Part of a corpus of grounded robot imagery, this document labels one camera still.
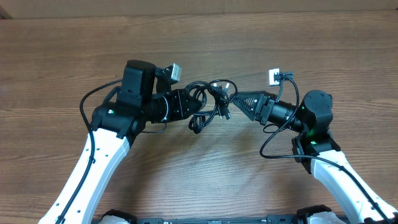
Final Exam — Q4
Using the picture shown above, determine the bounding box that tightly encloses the black cable bundle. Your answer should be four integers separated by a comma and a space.
183, 79, 239, 134

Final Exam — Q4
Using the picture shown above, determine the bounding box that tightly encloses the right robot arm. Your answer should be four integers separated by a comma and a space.
233, 90, 397, 223

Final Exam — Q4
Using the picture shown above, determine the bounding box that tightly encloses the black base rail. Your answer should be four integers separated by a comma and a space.
93, 205, 349, 224

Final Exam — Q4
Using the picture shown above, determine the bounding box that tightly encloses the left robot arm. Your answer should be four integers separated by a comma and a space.
40, 60, 202, 223

